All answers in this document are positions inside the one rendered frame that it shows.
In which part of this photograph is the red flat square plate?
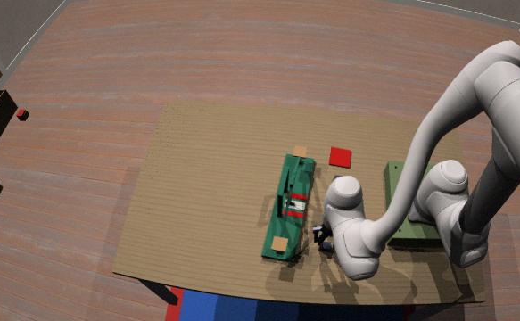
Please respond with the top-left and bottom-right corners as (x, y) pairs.
(329, 147), (351, 168)

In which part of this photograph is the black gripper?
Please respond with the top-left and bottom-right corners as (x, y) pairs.
(313, 223), (334, 251)

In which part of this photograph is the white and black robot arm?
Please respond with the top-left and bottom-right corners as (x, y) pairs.
(323, 41), (520, 281)

